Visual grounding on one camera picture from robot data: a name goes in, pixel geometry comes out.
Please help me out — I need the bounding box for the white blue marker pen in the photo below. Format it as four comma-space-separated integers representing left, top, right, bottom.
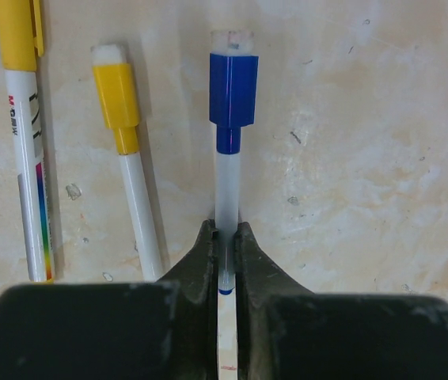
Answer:
215, 153, 241, 295

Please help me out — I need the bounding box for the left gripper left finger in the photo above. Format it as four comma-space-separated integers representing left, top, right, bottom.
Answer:
0, 220, 218, 379

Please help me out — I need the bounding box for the white yellow marker pen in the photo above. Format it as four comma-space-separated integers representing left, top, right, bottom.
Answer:
0, 0, 57, 284

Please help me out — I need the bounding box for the blue pen cap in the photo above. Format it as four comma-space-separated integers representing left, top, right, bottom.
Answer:
209, 30, 259, 155

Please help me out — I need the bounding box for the yellow pen cap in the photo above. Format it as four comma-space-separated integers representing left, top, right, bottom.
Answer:
91, 44, 140, 155
0, 0, 44, 72

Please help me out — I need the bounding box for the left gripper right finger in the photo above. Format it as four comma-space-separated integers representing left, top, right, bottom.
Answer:
235, 222, 448, 379

